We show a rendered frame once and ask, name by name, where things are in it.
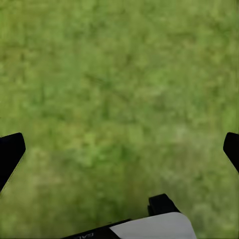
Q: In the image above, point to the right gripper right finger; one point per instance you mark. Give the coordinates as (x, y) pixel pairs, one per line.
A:
(231, 148)

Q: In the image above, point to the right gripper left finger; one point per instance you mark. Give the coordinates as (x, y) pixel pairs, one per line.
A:
(12, 148)

